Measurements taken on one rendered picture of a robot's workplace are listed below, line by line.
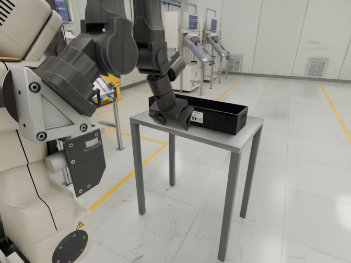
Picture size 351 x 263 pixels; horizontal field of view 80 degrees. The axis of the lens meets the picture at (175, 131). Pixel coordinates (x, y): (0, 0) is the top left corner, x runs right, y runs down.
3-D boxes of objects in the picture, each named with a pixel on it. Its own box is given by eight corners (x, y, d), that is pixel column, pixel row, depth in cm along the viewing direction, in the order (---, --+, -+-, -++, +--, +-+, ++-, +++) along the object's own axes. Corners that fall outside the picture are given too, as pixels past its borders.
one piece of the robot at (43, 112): (34, 145, 32) (23, 67, 28) (19, 136, 34) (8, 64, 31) (92, 130, 40) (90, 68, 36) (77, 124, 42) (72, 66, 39)
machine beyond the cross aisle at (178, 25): (214, 88, 547) (221, 3, 467) (203, 96, 480) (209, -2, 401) (168, 83, 603) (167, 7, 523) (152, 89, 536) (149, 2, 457)
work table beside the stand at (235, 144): (223, 262, 129) (240, 148, 96) (138, 213, 164) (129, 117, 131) (246, 215, 163) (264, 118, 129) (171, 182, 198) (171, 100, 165)
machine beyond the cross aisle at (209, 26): (229, 79, 663) (236, 9, 584) (221, 84, 597) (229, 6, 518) (189, 75, 719) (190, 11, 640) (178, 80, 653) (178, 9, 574)
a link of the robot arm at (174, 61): (129, 54, 52) (156, 55, 48) (154, 31, 58) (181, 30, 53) (146, 92, 61) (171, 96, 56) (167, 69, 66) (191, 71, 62)
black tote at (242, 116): (149, 114, 136) (148, 97, 132) (165, 107, 149) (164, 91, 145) (235, 135, 107) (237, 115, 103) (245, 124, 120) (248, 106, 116)
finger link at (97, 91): (97, 99, 94) (86, 82, 87) (108, 102, 91) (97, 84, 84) (86, 109, 91) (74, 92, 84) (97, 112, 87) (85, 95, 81)
